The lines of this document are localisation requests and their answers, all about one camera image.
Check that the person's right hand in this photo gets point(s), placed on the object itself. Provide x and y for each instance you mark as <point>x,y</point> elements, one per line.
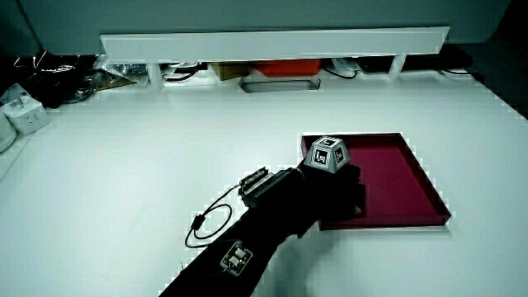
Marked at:
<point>336,194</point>

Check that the dark red square plate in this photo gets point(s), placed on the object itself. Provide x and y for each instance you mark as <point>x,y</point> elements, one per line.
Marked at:
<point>396,181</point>

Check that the grey flat tray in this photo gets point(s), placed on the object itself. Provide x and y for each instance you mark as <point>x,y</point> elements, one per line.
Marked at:
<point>280,85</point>

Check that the small clear plastic bag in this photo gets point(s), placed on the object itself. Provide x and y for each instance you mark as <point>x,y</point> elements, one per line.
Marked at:
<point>345,65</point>

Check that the orange box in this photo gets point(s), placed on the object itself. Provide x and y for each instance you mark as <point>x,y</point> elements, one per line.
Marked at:
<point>288,67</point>

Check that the brown cardboard box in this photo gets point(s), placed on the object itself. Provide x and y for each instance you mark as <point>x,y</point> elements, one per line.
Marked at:
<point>229,71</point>

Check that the white long shelf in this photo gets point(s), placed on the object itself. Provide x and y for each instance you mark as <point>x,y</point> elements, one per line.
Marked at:
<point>268,44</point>

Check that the black crumpled bag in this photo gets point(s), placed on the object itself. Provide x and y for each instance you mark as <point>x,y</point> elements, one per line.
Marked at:
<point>45,80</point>

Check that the white cube power socket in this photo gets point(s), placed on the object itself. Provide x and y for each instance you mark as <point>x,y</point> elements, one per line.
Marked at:
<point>25,116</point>

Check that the white rounded device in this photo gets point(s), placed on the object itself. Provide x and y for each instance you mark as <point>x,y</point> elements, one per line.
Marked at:
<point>6,134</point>

